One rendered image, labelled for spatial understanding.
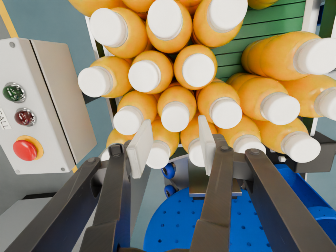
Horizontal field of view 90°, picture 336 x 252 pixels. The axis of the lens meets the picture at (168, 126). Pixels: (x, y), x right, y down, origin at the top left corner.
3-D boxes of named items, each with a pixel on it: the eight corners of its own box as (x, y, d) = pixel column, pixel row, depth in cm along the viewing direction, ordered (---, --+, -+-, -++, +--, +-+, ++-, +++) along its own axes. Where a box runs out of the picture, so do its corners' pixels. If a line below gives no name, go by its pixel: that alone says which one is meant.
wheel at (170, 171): (170, 184, 41) (176, 180, 42) (168, 168, 39) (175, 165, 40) (160, 175, 44) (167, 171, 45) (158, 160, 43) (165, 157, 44)
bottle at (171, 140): (174, 99, 42) (167, 128, 25) (185, 123, 44) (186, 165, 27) (149, 111, 44) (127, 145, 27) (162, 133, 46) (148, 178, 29)
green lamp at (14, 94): (12, 101, 24) (4, 103, 22) (5, 85, 23) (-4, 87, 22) (26, 100, 23) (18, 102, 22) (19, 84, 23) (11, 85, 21)
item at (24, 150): (24, 158, 27) (17, 162, 26) (14, 138, 26) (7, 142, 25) (44, 157, 27) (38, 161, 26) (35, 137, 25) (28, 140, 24)
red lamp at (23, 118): (23, 124, 25) (15, 127, 24) (16, 110, 24) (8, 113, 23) (36, 123, 25) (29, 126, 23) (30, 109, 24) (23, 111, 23)
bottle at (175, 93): (161, 102, 43) (146, 131, 26) (169, 74, 40) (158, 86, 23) (188, 110, 43) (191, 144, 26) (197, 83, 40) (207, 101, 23)
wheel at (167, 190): (173, 207, 43) (179, 203, 44) (171, 193, 42) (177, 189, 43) (164, 197, 47) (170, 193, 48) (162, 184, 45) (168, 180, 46)
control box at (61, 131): (56, 147, 38) (14, 176, 28) (18, 50, 31) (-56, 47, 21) (98, 144, 37) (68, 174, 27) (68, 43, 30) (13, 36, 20)
